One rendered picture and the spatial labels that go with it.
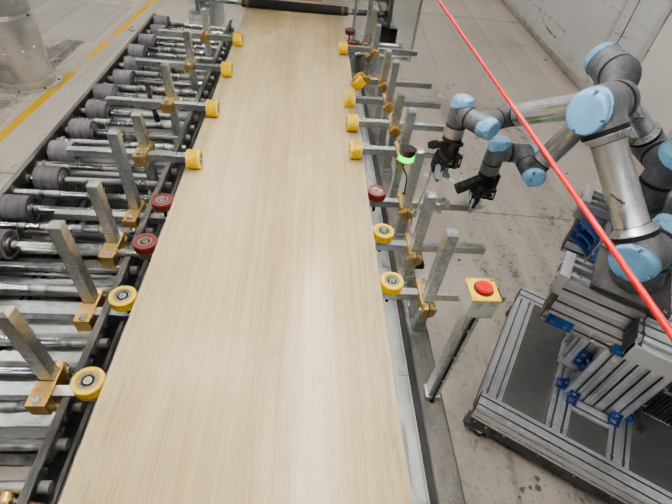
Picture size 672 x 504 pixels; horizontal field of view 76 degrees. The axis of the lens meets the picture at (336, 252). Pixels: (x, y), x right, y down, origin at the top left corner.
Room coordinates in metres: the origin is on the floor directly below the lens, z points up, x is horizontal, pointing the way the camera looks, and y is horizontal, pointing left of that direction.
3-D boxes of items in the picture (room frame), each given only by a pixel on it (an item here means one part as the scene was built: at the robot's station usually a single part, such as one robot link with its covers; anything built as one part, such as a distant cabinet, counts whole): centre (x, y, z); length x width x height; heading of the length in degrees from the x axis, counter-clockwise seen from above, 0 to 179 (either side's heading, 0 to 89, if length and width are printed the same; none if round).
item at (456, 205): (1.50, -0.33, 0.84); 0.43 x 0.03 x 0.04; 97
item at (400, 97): (1.95, -0.21, 0.89); 0.04 x 0.04 x 0.48; 7
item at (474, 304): (0.70, -0.36, 1.18); 0.07 x 0.07 x 0.08; 7
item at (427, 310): (0.98, -0.32, 0.84); 0.14 x 0.06 x 0.05; 7
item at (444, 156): (1.48, -0.38, 1.13); 0.09 x 0.08 x 0.12; 27
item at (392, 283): (0.98, -0.20, 0.85); 0.08 x 0.08 x 0.11
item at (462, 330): (0.70, -0.36, 0.93); 0.05 x 0.05 x 0.45; 7
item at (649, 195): (1.45, -1.16, 1.09); 0.15 x 0.15 x 0.10
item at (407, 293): (1.01, -0.39, 0.84); 0.44 x 0.03 x 0.04; 97
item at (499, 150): (1.53, -0.58, 1.13); 0.09 x 0.08 x 0.11; 95
